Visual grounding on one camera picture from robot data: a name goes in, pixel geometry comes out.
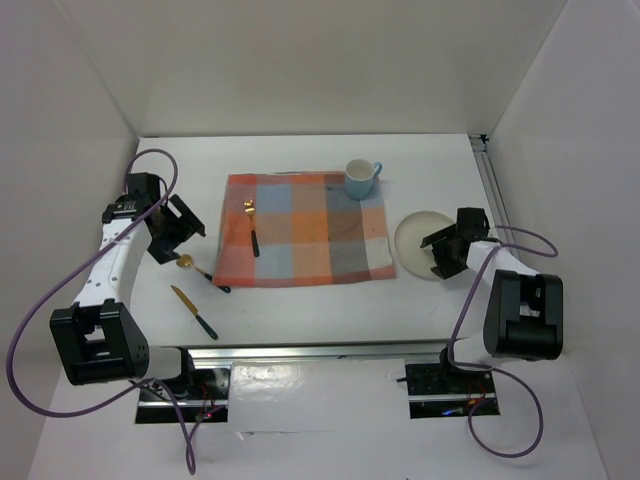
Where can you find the orange blue checkered cloth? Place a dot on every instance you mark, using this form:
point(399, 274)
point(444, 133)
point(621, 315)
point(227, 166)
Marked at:
point(310, 233)

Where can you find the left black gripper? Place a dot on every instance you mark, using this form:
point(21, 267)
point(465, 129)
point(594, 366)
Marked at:
point(185, 225)

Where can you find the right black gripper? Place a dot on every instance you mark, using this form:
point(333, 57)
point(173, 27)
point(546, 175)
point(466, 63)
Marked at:
point(445, 268)

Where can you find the gold knife green handle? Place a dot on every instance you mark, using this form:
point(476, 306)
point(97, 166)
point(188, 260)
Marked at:
point(195, 312)

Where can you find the light blue mug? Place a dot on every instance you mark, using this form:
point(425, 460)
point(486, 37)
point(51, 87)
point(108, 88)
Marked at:
point(360, 175)

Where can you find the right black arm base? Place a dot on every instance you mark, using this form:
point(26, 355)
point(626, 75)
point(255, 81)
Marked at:
point(438, 392)

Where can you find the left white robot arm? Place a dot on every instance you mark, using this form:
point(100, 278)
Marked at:
point(97, 338)

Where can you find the gold fork green handle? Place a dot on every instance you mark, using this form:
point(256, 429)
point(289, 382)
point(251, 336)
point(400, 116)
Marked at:
point(249, 209)

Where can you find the cream ceramic plate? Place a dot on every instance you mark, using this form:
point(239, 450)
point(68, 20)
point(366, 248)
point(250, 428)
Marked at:
point(408, 239)

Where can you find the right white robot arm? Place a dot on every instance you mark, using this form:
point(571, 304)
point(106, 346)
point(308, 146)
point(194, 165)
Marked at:
point(524, 314)

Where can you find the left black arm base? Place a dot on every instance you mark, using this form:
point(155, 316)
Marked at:
point(201, 394)

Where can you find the aluminium front rail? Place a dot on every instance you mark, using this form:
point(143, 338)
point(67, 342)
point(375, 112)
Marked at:
point(202, 355)

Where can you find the gold spoon green handle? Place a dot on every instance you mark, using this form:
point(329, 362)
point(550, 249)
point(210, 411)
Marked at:
point(186, 261)

